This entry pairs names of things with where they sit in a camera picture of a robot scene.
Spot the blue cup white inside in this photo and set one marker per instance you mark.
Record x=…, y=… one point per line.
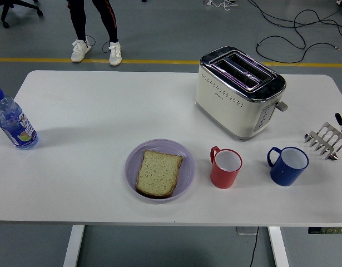
x=284, y=176

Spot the red cup white inside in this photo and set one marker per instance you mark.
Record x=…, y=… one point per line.
x=223, y=178

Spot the slice of toast bread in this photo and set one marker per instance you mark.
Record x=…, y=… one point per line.
x=159, y=173

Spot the black table control panel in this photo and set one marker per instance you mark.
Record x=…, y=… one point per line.
x=326, y=230

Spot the cream and chrome toaster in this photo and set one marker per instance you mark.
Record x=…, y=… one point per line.
x=223, y=108

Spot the white table leg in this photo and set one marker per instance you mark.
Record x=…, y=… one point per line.
x=73, y=247
x=278, y=247

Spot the grey box under table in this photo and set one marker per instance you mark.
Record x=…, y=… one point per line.
x=244, y=231

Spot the purple round plate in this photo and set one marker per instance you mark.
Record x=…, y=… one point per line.
x=188, y=167

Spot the person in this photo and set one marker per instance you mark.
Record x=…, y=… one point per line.
x=109, y=22

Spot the clear bottle blue cap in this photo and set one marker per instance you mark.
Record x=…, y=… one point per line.
x=15, y=125

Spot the black office chair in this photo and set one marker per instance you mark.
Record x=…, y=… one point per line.
x=9, y=5

